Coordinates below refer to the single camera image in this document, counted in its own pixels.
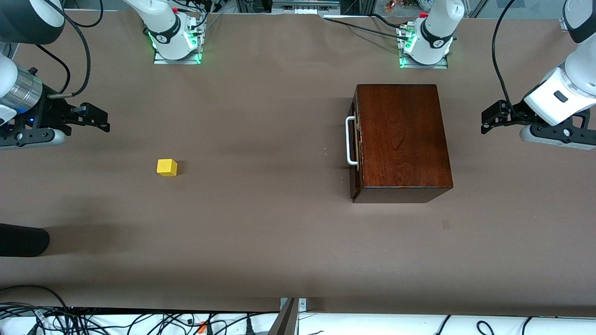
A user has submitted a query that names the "black rounded cylinder object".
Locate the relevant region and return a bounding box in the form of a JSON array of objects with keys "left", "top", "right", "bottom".
[{"left": 0, "top": 223, "right": 50, "bottom": 257}]

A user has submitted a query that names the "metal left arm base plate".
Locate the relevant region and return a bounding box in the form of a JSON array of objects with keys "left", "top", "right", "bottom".
[{"left": 399, "top": 26, "right": 449, "bottom": 69}]

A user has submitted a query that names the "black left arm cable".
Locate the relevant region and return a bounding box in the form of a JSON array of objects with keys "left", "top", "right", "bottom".
[{"left": 493, "top": 0, "right": 529, "bottom": 119}]

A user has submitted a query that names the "black looped cable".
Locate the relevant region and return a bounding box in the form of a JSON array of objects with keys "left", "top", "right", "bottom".
[{"left": 0, "top": 285, "right": 70, "bottom": 322}]

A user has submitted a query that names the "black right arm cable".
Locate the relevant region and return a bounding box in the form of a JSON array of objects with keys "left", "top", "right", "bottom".
[{"left": 47, "top": 0, "right": 104, "bottom": 99}]

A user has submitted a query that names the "black cable on table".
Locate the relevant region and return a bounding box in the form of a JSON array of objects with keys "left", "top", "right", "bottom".
[{"left": 324, "top": 13, "right": 415, "bottom": 41}]

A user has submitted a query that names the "dark brown wooden cabinet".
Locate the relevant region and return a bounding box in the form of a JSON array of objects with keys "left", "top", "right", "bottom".
[{"left": 350, "top": 84, "right": 454, "bottom": 204}]

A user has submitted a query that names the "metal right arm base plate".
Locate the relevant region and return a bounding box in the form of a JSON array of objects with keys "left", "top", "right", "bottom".
[{"left": 153, "top": 19, "right": 202, "bottom": 65}]

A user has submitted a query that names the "grey metal bracket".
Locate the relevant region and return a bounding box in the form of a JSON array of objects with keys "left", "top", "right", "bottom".
[{"left": 268, "top": 298, "right": 307, "bottom": 335}]

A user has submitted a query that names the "grey electrical box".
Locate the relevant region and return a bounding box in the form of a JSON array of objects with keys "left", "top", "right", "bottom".
[{"left": 271, "top": 0, "right": 342, "bottom": 15}]

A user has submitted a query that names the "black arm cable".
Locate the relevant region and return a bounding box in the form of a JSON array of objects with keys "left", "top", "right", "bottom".
[
  {"left": 493, "top": 0, "right": 529, "bottom": 119},
  {"left": 47, "top": 0, "right": 104, "bottom": 99}
]

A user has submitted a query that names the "wooden drawer with white handle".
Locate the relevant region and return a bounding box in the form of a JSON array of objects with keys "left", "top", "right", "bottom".
[{"left": 345, "top": 91, "right": 363, "bottom": 198}]

